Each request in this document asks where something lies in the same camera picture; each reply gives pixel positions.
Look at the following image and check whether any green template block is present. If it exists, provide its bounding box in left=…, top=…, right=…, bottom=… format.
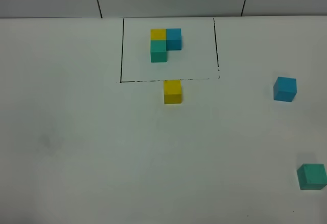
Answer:
left=150, top=40, right=168, bottom=63

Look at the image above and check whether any blue template block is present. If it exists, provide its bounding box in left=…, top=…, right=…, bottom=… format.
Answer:
left=166, top=28, right=182, bottom=51

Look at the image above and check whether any yellow template block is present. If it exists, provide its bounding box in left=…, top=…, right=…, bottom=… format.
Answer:
left=150, top=29, right=167, bottom=41

